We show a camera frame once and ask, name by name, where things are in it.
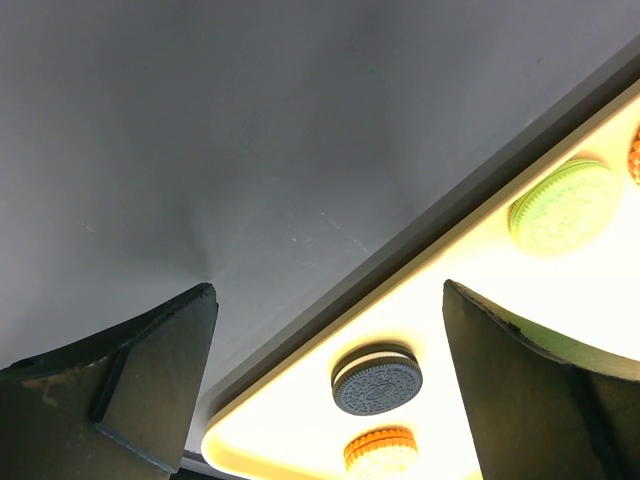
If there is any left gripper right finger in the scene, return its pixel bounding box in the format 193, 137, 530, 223
442, 280, 639, 479

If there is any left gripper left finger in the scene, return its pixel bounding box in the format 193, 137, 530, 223
1, 283, 219, 479

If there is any black cookie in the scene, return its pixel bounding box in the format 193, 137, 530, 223
331, 342, 423, 416

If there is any round orange biscuit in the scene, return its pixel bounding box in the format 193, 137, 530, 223
343, 426, 419, 479

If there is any green cookie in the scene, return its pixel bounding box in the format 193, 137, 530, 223
507, 158, 620, 256

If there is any round tan cookie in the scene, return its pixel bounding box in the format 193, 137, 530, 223
626, 127, 640, 186

